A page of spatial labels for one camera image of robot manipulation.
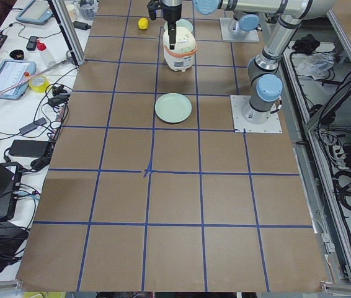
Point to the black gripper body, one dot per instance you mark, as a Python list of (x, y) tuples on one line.
[(172, 14)]

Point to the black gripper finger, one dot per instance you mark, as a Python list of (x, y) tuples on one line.
[(171, 30)]

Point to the white orange rice cooker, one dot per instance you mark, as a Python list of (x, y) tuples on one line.
[(182, 56)]

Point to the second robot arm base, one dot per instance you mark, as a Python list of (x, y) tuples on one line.
[(244, 22)]

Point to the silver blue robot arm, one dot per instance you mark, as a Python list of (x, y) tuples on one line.
[(266, 86)]

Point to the light green bowl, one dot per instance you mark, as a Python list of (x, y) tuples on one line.
[(185, 24)]

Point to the yellow lemon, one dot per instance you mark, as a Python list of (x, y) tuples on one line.
[(143, 23)]

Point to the white rear mounting plate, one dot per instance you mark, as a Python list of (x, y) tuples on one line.
[(227, 36)]

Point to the light green plate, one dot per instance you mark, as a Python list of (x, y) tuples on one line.
[(173, 108)]

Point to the black small box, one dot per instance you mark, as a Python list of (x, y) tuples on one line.
[(81, 25)]

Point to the red cap spray bottle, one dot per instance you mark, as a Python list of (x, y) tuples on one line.
[(45, 54)]

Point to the blue tablet far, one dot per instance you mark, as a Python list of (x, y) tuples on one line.
[(36, 12)]

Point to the blue tablet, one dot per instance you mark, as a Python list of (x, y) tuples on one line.
[(36, 12), (15, 71)]

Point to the black mobile phone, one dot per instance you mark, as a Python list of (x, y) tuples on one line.
[(32, 43)]

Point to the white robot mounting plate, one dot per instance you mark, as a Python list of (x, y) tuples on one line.
[(247, 120)]

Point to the yellow tape roll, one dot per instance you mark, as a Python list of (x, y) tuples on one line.
[(39, 84)]

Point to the crumpled white cloth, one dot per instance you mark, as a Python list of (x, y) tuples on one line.
[(316, 66)]

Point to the grey usb hub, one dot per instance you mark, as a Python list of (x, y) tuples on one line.
[(32, 126)]

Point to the blue tablet near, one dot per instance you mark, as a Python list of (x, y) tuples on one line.
[(15, 71)]

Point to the black power adapter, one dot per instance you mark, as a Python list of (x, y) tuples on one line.
[(28, 148)]

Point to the aluminium frame post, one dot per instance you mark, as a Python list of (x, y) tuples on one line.
[(63, 19)]

